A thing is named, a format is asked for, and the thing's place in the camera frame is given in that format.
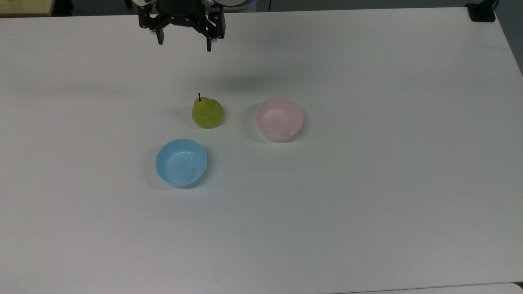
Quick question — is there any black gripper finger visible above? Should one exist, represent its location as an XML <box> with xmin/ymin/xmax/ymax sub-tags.
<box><xmin>138</xmin><ymin>7</ymin><xmax>165</xmax><ymax>45</ymax></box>
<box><xmin>192</xmin><ymin>6</ymin><xmax>226</xmax><ymax>52</ymax></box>

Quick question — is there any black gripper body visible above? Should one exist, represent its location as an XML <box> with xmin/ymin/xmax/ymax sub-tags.
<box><xmin>157</xmin><ymin>0</ymin><xmax>206</xmax><ymax>20</ymax></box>

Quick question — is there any green pear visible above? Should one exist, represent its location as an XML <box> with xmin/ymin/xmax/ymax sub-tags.
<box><xmin>192</xmin><ymin>93</ymin><xmax>224</xmax><ymax>129</ymax></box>

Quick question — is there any pink bowl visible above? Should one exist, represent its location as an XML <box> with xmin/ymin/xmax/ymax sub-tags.
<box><xmin>256</xmin><ymin>97</ymin><xmax>304</xmax><ymax>143</ymax></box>

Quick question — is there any blue bowl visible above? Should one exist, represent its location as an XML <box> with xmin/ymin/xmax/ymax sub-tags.
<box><xmin>155</xmin><ymin>138</ymin><xmax>208</xmax><ymax>188</ymax></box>

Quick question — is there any wooden furniture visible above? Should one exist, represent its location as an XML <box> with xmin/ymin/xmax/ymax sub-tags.
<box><xmin>0</xmin><ymin>0</ymin><xmax>56</xmax><ymax>18</ymax></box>

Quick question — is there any black table clamp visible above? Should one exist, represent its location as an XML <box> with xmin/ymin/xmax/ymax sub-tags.
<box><xmin>465</xmin><ymin>0</ymin><xmax>500</xmax><ymax>22</ymax></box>

